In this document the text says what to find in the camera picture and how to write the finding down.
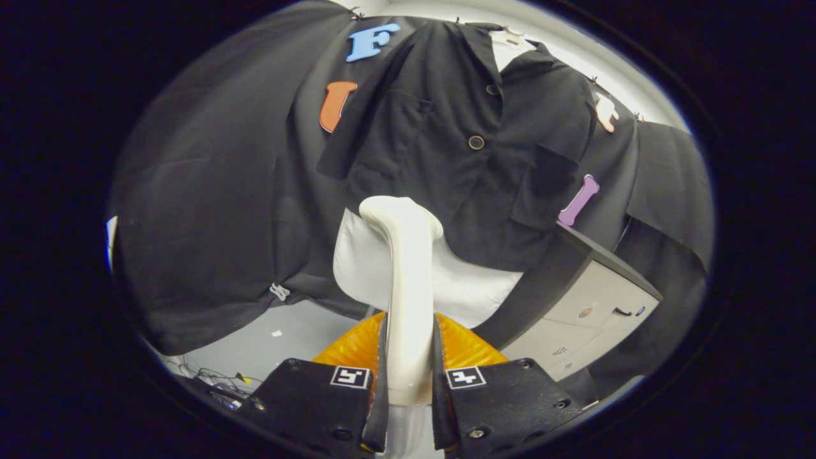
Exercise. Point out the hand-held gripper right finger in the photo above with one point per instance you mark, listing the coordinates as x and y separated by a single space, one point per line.
503 401

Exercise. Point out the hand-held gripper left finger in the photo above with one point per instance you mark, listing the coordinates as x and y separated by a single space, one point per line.
306 401

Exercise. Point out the black backdrop cloth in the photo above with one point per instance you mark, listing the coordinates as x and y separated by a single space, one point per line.
210 191

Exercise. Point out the grey cabinet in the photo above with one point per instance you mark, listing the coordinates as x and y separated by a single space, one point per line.
593 287

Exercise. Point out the black suit jacket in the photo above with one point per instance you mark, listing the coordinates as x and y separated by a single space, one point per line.
459 191

